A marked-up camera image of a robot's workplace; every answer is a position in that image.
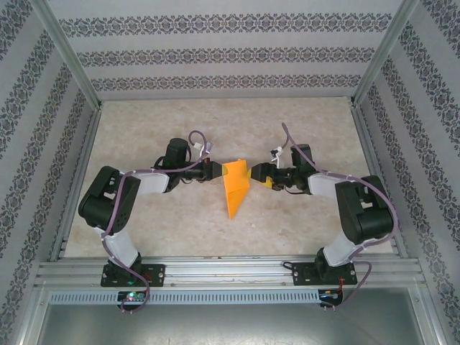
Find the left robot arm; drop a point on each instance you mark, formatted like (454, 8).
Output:
(124, 248)

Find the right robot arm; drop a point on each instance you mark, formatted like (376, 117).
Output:
(341, 251)

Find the aluminium side rail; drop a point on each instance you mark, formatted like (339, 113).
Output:
(88, 143)
(367, 143)

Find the aluminium frame post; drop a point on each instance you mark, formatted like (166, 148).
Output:
(382, 54)
(68, 54)

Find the orange paper sheet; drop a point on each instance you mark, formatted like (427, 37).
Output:
(235, 187)

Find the small circuit board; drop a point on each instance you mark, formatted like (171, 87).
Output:
(328, 295)
(131, 296)

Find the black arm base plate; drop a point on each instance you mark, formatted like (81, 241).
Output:
(300, 276)
(154, 275)

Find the grey sheet metal panel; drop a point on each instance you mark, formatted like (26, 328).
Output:
(230, 325)

